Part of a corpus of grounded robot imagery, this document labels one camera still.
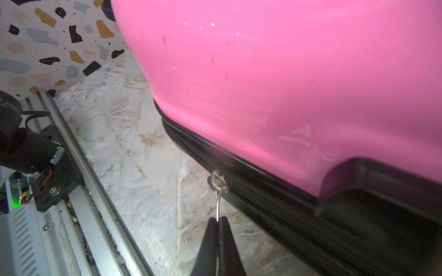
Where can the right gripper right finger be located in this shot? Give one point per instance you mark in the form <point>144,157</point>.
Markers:
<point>229,262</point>

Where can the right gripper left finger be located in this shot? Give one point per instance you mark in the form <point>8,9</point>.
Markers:
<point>206,260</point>

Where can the silver zipper pull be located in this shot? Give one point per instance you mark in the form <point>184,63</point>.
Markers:
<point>220,186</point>

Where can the pink hard-shell suitcase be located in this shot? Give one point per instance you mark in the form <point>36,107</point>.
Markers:
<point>325,118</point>

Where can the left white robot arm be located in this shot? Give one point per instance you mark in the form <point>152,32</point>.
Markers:
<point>22,149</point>

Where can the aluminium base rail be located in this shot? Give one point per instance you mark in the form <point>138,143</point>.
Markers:
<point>60,222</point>

